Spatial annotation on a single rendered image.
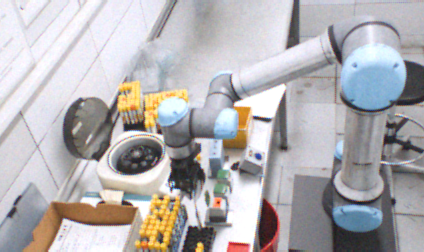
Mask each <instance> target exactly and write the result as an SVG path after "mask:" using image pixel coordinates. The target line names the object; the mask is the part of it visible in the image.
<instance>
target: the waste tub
mask: <svg viewBox="0 0 424 252"><path fill-rule="evenodd" d="M233 109H235V110H236V111H237V113H238V118H239V125H238V131H237V136H236V137H235V138H233V139H222V144H223V148H238V149H245V148H246V147H247V146H248V145H249V143H250V138H251V136H252V131H253V128H254V123H253V115H252V107H245V106H234V108H233Z"/></svg>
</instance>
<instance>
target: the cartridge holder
mask: <svg viewBox="0 0 424 252"><path fill-rule="evenodd" d="M233 216H234V210H229V208H228V206H227V208H226V212H225V217H212V216H210V210H209V208H207V210H206V217H205V220H204V224H211V225H233Z"/></svg>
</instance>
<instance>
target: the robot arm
mask: <svg viewBox="0 0 424 252"><path fill-rule="evenodd" d="M335 64H337V65H340V66H342V71H341V82H340V99H341V101H342V103H343V104H344V106H346V117H345V125H344V140H341V141H340V142H339V143H338V144H337V146H336V148H335V151H334V160H333V169H332V174H331V180H330V181H329V183H328V184H327V185H326V187H325V188H324V191H323V194H322V203H323V206H324V207H325V210H327V212H329V213H330V215H332V216H333V217H334V220H335V223H336V224H337V225H338V226H340V227H342V228H343V229H347V230H349V231H352V232H367V231H370V230H374V229H376V228H378V226H380V224H381V222H382V207H381V206H382V194H383V189H384V188H383V180H382V179H381V176H380V175H379V174H378V173H379V168H380V158H381V154H382V145H383V140H384V135H385V126H386V121H387V112H388V110H390V109H391V108H392V107H393V106H395V104H396V103H397V101H398V97H399V96H400V94H401V93H402V92H403V88H404V86H405V82H406V68H405V65H404V61H403V57H402V49H401V45H400V34H399V33H398V30H397V28H396V26H395V25H394V23H392V22H391V21H389V19H386V18H384V17H381V16H379V15H361V16H355V17H352V18H350V19H345V20H343V21H341V22H338V23H336V24H333V25H331V26H330V27H327V29H326V31H325V33H324V34H321V35H320V36H316V37H315V38H313V39H310V40H308V41H305V42H303V43H302V44H298V45H297V46H294V47H292V48H289V49H287V50H285V51H282V52H280V53H277V54H276V55H272V56H271V57H269V58H266V59H265V60H261V61H259V62H256V63H254V64H252V65H250V66H247V67H245V68H244V69H240V70H239V71H235V72H234V73H233V72H232V71H219V72H218V73H216V74H215V75H214V77H213V79H212V81H211V82H210V86H209V90H208V95H207V97H206V101H205V103H204V107H203V108H188V106H187V103H186V102H185V100H183V99H180V98H175V97H174V98H168V99H166V100H164V101H162V102H161V103H160V104H159V106H158V107H157V114H158V118H159V124H160V128H161V130H162V136H163V138H164V145H165V148H166V153H167V155H168V157H169V159H170V161H171V163H170V168H171V171H170V175H169V177H168V184H169V187H170V192H171V193H172V191H173V189H177V190H178V189H180V196H179V199H180V202H182V199H183V198H184V197H187V198H188V199H189V200H191V199H192V198H191V194H193V191H194V193H195V195H194V197H195V203H196V202H197V199H199V197H200V195H201V192H202V190H203V187H204V183H205V181H206V174H205V172H204V169H203V168H202V167H201V166H200V165H201V163H198V162H197V161H196V160H194V159H195V157H197V155H199V153H200V152H201V151H202V147H201V143H197V142H195V141H193V138H205V139H216V140H222V139H233V138H235V137H236V136H237V131H238V125H239V118H238V113H237V111H236V110H235V109H233V108H234V105H235V102H239V101H241V100H244V99H246V98H250V97H251V96H254V95H256V94H260V93H262V92H265V91H267V90H271V89H272V88H274V87H277V86H280V85H283V84H284V83H288V82H290V81H293V80H295V79H299V78H301V77H302V76H306V75H308V74H311V73H313V72H317V71H319V70H320V69H324V68H326V67H329V66H331V65H335ZM170 181H171V182H172V187H171V186H170ZM173 182H174V184H173Z"/></svg>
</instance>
